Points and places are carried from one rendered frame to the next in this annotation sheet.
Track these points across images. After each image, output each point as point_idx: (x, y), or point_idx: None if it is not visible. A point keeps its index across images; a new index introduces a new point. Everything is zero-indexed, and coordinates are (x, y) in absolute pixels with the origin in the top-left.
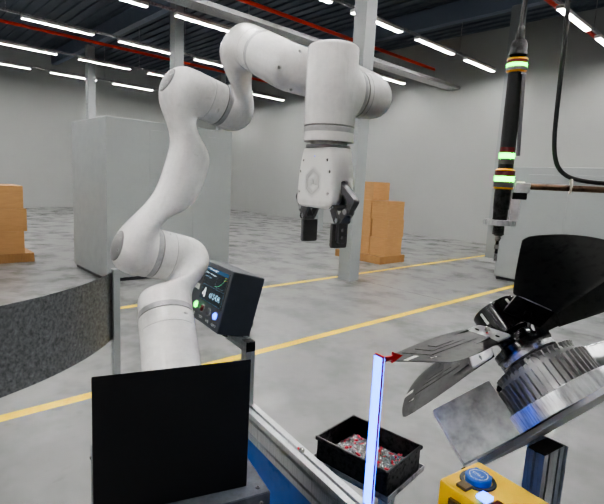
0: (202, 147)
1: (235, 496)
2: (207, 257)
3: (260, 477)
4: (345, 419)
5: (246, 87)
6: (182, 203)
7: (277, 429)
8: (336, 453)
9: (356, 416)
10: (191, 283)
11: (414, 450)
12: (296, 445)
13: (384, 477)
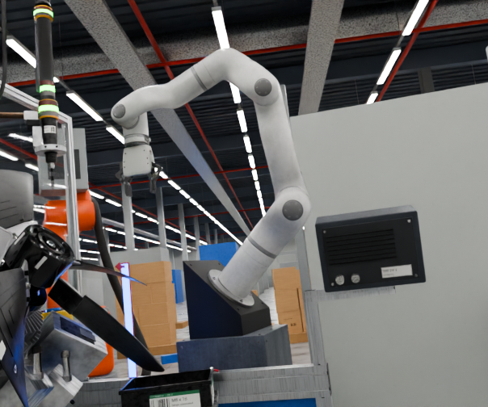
0: (260, 127)
1: (187, 338)
2: (275, 205)
3: (189, 341)
4: (210, 376)
5: (233, 83)
6: (269, 169)
7: (255, 369)
8: (188, 379)
9: (205, 380)
10: (261, 224)
11: (123, 387)
12: (223, 371)
13: (136, 383)
